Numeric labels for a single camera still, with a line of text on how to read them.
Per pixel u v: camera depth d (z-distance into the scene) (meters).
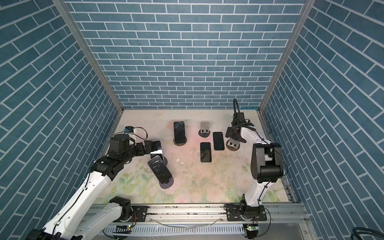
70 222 0.40
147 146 0.69
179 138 0.97
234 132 0.72
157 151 0.99
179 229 0.71
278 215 0.76
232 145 0.96
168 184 0.83
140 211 0.74
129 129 0.67
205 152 0.97
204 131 1.02
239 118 0.77
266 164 0.49
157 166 0.78
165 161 0.92
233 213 0.74
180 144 0.99
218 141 1.02
